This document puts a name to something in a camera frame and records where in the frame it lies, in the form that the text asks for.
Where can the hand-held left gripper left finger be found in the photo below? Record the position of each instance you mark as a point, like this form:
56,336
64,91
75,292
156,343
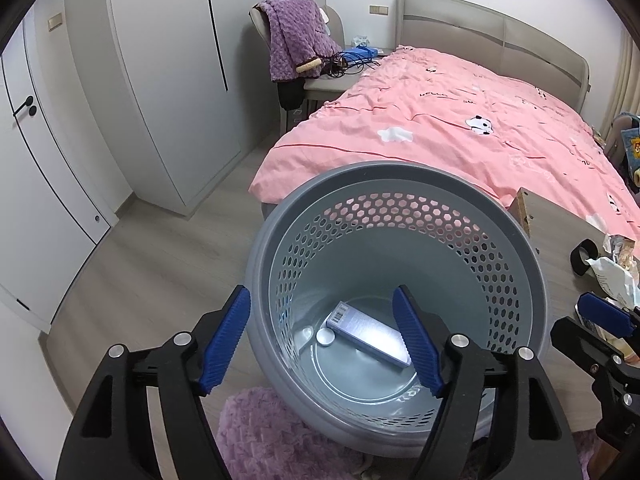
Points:
225,342

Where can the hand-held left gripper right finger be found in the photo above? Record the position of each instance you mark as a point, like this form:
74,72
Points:
415,342

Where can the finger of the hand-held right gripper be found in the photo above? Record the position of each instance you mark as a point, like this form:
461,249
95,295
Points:
585,347
607,316

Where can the white plastic packaging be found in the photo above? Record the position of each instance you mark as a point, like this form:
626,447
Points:
612,275

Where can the grey perforated plastic basket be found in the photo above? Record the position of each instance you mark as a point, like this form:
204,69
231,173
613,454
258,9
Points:
450,260

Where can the pale blue cardboard box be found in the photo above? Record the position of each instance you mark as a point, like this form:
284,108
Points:
365,332

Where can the round white cap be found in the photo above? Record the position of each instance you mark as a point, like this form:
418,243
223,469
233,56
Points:
324,337

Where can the purple fluffy rug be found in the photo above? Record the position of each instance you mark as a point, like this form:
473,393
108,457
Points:
265,435

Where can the grey wooden desk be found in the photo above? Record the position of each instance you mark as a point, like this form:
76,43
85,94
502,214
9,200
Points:
555,230

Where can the blue denim jacket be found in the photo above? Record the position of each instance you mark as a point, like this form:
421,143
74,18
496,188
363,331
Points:
632,152

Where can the chair with grey backrest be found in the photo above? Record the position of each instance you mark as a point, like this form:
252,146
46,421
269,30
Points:
612,132

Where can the bed with pink duvet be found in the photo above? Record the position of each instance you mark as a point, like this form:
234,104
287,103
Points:
425,110

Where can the beige curtain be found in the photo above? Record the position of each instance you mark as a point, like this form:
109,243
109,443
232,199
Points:
632,70

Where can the white wardrobe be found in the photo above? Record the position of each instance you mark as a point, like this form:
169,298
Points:
165,85

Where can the grey nightstand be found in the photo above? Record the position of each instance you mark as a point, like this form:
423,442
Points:
325,87

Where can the blue flat item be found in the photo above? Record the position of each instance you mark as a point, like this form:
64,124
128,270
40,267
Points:
361,53

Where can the small white pack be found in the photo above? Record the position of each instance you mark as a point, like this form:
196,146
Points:
361,40

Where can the purple fuzzy garment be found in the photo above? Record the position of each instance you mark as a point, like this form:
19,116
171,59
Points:
295,35

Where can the beige upholstered bed headboard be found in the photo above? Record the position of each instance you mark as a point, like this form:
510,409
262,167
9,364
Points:
475,25

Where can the beige chair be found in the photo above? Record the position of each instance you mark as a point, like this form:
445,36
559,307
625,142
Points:
336,25

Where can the beige wall switch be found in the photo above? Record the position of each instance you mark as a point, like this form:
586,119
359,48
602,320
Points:
378,9

